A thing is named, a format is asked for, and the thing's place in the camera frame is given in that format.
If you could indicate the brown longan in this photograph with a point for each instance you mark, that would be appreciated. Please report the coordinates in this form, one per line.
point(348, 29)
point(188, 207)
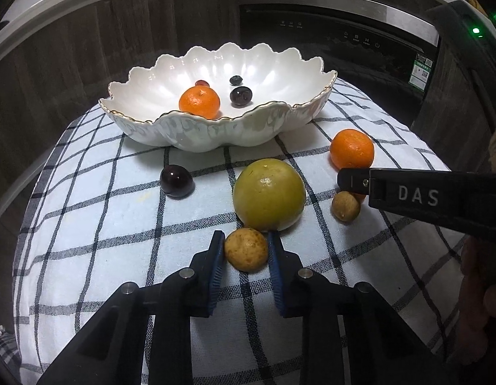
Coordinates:
point(246, 249)
point(345, 207)

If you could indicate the built-in black oven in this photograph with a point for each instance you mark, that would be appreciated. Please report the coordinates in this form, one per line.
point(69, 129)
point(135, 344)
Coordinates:
point(352, 68)

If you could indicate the dark grape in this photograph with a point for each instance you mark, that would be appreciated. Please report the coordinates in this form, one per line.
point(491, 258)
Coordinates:
point(240, 97)

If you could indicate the dark wood base cabinet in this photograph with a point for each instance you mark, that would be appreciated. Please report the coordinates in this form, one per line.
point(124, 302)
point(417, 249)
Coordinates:
point(71, 88)

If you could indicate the white scalloped ceramic bowl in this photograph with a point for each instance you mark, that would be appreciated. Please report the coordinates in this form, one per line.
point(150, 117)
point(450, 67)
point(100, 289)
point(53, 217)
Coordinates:
point(151, 96)

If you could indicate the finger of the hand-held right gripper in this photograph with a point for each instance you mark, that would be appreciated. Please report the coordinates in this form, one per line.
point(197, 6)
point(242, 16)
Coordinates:
point(354, 179)

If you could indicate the white dark-checked cloth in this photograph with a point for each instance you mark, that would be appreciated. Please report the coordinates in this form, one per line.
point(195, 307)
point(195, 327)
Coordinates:
point(111, 228)

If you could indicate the blueberry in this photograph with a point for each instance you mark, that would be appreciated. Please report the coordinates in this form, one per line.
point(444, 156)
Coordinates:
point(235, 80)

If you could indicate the person's right hand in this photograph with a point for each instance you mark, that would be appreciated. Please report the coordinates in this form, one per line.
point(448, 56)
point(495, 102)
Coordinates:
point(476, 308)

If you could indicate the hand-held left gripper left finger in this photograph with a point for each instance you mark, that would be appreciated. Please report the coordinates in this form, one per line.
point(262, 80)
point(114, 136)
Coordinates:
point(215, 276)

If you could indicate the yellow-green round citrus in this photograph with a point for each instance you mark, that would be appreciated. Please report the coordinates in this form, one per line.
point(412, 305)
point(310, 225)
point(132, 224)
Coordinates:
point(268, 196)

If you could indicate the orange tangerine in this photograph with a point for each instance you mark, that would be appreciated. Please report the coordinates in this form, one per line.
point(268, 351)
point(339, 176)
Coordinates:
point(199, 102)
point(352, 148)

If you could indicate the green white label sticker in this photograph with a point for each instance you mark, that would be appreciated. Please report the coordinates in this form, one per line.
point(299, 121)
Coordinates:
point(421, 72)

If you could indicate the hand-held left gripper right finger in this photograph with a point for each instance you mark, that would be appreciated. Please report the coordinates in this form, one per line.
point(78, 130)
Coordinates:
point(276, 280)

